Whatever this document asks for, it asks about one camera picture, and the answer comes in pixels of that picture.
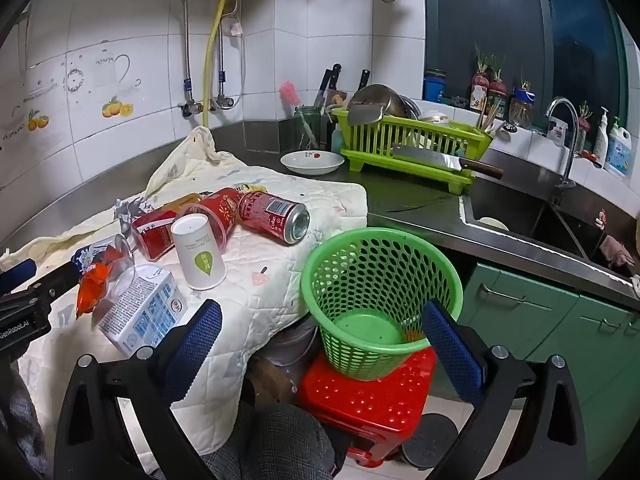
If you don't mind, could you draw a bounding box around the green dish rack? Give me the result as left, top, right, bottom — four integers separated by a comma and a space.
332, 107, 493, 196

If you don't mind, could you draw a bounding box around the crumpled silver wrapper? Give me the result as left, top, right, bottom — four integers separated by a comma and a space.
114, 196, 156, 233

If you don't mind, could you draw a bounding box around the steel sink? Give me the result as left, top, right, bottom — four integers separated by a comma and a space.
462, 187, 640, 281

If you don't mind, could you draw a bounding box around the clear plastic cup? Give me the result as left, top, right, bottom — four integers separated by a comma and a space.
100, 234, 140, 311

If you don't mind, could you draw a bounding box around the metal faucet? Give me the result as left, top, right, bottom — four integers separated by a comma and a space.
544, 97, 581, 206

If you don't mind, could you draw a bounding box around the red soda can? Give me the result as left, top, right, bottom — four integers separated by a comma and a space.
237, 191, 311, 245

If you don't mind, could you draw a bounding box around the red jar with plant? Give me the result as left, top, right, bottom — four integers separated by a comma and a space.
470, 52, 492, 112

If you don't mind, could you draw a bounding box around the black round lid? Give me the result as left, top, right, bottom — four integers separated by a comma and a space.
400, 412, 460, 471

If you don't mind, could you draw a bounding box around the bundle of chopsticks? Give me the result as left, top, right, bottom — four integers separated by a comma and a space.
475, 100, 501, 133

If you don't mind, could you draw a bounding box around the white and blue milk carton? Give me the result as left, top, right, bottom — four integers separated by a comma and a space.
96, 265, 188, 358

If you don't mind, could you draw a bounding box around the green glass jar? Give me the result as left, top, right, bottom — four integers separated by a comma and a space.
294, 105, 322, 151

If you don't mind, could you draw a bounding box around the pink cloth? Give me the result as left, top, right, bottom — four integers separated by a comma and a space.
597, 234, 636, 268

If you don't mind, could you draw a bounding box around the blue and white detergent bottle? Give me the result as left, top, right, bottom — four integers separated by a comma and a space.
604, 116, 632, 177

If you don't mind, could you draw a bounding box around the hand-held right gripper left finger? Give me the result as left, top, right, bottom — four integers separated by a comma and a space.
52, 299, 223, 480

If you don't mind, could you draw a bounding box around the grey bucket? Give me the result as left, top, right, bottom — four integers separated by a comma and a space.
260, 317, 328, 386

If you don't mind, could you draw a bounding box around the cream quilted blanket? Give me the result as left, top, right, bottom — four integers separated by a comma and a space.
0, 125, 369, 476

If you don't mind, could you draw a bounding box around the glass jar with plant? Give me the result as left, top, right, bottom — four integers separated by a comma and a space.
509, 80, 536, 128

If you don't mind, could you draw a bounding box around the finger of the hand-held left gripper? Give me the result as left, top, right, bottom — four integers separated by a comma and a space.
25, 260, 84, 307
0, 258, 38, 295

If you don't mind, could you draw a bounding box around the pink bottle brush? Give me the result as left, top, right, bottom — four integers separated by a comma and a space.
279, 81, 321, 151

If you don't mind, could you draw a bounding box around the red printed plastic cup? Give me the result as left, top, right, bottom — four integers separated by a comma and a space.
176, 187, 245, 256

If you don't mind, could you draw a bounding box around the red plastic stool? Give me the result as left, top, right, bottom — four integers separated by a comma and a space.
298, 347, 438, 468

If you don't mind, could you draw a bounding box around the orange snack wrapper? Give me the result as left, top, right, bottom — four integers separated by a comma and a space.
76, 261, 113, 318

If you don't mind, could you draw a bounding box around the yellow and red bottle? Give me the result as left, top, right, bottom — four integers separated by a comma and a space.
131, 192, 206, 262

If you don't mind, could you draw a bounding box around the dark jar with plant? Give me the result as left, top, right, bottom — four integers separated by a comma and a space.
487, 60, 509, 121

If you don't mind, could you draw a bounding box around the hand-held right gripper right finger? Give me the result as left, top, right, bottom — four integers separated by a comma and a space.
421, 300, 588, 480

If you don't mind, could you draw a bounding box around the yellow hose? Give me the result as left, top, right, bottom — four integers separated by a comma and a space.
201, 0, 230, 128

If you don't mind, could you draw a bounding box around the person's plaid trouser leg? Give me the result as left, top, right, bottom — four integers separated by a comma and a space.
200, 402, 336, 480

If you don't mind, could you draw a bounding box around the green cabinet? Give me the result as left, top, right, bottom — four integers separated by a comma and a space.
457, 260, 640, 466

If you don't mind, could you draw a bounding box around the white and blue wrapper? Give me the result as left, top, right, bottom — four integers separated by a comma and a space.
71, 244, 117, 273

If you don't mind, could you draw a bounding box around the black knife holder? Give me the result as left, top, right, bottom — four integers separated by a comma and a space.
320, 105, 335, 147

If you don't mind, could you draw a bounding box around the green plastic basket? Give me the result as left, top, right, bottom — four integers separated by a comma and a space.
300, 227, 465, 382

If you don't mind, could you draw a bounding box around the cleaver with wooden handle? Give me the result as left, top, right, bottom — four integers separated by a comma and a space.
391, 143, 505, 179

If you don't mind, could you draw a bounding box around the white cup with green label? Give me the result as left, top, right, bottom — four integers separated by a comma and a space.
171, 213, 227, 290

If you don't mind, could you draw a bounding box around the dark window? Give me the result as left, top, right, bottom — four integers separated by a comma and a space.
425, 0, 631, 126

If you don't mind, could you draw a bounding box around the white pump bottle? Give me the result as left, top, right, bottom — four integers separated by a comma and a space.
592, 107, 610, 161

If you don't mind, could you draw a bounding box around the white ceramic bowl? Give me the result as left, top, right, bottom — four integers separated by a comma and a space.
280, 150, 346, 176

